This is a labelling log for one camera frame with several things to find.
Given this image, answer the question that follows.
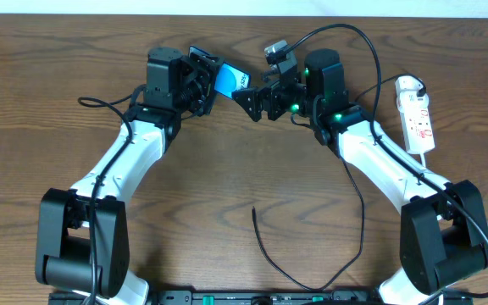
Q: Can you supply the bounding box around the blue Galaxy smartphone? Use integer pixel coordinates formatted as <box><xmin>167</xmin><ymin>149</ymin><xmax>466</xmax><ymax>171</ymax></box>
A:
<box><xmin>214</xmin><ymin>63</ymin><xmax>251</xmax><ymax>98</ymax></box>

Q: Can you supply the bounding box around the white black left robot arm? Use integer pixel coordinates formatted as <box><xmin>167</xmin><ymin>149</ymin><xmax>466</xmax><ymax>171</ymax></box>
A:
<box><xmin>35</xmin><ymin>47</ymin><xmax>225</xmax><ymax>304</ymax></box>

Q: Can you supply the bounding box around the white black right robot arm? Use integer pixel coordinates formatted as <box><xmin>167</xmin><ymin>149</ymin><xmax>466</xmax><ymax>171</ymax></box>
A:
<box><xmin>231</xmin><ymin>49</ymin><xmax>488</xmax><ymax>304</ymax></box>

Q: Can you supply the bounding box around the white power strip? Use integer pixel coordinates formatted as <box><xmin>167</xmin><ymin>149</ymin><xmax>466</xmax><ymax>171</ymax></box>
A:
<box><xmin>399</xmin><ymin>106</ymin><xmax>435</xmax><ymax>154</ymax></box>

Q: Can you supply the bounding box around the white USB wall charger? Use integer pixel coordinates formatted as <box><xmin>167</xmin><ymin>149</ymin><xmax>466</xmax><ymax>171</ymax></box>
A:
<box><xmin>395</xmin><ymin>75</ymin><xmax>430</xmax><ymax>113</ymax></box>

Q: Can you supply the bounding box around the black USB charging cable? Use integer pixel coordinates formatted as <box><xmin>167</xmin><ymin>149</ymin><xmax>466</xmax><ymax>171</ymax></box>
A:
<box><xmin>251</xmin><ymin>73</ymin><xmax>428</xmax><ymax>292</ymax></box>

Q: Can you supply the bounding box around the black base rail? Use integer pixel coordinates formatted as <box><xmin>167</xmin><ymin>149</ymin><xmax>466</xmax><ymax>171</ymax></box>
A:
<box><xmin>48</xmin><ymin>289</ymin><xmax>474</xmax><ymax>305</ymax></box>

